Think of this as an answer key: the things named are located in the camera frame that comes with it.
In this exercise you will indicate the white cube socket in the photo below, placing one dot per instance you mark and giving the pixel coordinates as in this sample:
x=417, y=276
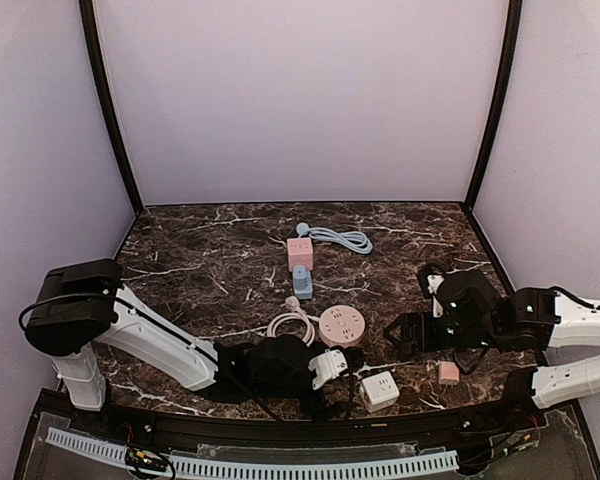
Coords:
x=378, y=391

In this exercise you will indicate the small circuit board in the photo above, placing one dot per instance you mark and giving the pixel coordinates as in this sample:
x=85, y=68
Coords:
x=141, y=459

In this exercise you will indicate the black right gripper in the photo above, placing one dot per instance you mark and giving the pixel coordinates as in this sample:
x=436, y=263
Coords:
x=418, y=334

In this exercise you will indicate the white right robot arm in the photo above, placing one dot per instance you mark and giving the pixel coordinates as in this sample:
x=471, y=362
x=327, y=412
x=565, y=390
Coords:
x=468, y=313

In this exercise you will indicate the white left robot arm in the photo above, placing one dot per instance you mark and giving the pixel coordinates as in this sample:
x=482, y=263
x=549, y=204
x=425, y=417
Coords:
x=86, y=303

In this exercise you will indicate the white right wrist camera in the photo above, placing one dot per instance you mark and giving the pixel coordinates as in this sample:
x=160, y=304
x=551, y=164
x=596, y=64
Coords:
x=430, y=276

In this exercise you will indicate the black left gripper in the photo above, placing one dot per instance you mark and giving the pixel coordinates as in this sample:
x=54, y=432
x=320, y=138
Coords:
x=353, y=358

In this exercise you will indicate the pink round socket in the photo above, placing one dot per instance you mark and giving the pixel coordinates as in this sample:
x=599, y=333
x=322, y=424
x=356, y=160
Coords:
x=341, y=325

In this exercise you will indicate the white slotted cable duct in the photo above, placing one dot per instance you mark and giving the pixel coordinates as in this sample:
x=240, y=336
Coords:
x=221, y=463

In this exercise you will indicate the black right corner post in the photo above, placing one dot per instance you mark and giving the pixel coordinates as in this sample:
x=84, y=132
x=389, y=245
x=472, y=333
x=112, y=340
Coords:
x=502, y=79

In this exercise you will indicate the black left corner post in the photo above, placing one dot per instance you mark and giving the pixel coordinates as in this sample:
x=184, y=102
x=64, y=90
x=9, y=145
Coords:
x=103, y=90

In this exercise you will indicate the small pink charger plug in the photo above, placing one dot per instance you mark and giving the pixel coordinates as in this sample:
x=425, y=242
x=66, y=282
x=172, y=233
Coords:
x=448, y=373

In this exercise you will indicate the black corner post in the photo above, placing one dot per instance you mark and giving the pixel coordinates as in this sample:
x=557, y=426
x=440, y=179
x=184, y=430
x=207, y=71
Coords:
x=502, y=79
x=103, y=90

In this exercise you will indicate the pink cube socket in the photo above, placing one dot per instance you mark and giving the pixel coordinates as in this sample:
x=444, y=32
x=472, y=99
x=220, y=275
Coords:
x=300, y=253

